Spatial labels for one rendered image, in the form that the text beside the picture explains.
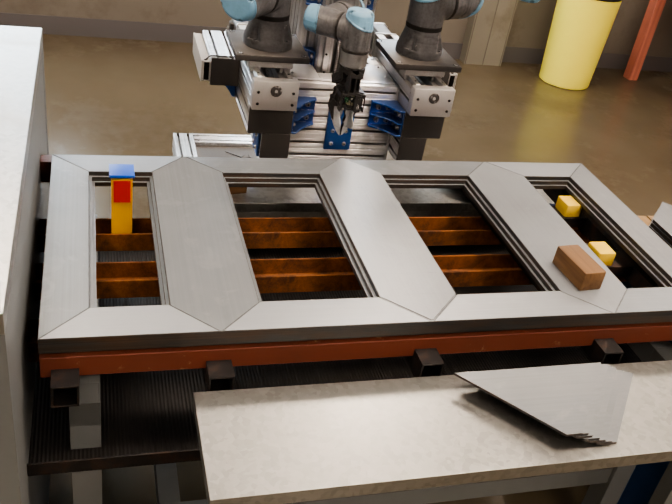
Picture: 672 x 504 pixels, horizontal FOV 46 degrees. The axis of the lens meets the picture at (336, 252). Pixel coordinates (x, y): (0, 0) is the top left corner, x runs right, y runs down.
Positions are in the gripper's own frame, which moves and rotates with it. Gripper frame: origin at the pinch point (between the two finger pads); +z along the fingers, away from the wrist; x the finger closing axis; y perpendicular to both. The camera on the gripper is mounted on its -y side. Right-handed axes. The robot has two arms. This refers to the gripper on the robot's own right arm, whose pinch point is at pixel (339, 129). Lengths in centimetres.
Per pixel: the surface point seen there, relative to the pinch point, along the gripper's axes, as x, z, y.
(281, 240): -20.5, 20.1, 27.5
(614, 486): 69, 68, 82
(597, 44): 268, 56, -272
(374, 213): -0.1, 5.2, 38.5
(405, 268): 0, 5, 63
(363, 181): 1.8, 5.2, 21.6
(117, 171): -63, 1, 25
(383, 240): -2, 5, 51
